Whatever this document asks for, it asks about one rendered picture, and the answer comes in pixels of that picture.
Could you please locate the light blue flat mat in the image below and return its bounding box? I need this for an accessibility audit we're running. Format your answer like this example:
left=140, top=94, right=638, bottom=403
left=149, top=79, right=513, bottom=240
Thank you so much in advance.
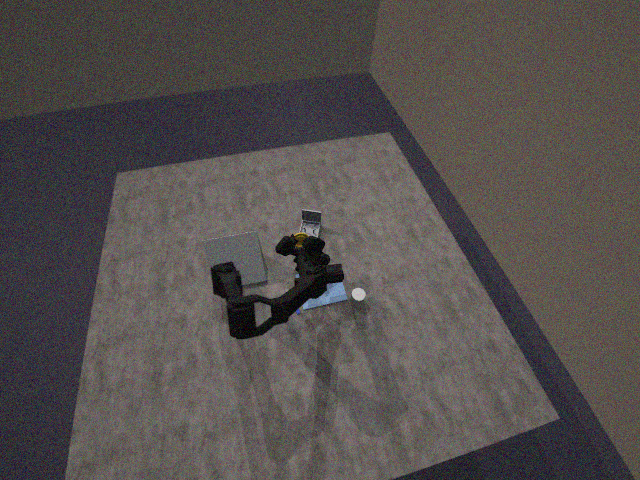
left=302, top=282, right=348, bottom=310

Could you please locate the yellow plate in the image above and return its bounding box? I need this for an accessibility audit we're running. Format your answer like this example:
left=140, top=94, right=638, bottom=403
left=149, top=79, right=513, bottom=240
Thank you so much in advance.
left=294, top=233, right=309, bottom=248

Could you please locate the grey dish rack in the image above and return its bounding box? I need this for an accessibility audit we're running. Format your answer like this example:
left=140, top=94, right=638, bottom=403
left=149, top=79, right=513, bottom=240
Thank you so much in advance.
left=299, top=209, right=321, bottom=238

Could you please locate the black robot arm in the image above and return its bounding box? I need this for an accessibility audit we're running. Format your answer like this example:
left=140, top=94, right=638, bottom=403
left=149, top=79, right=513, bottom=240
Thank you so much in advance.
left=211, top=236, right=344, bottom=339

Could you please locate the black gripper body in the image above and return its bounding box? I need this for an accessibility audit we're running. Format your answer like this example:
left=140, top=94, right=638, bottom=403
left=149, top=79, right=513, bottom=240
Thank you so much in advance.
left=275, top=236, right=330, bottom=272

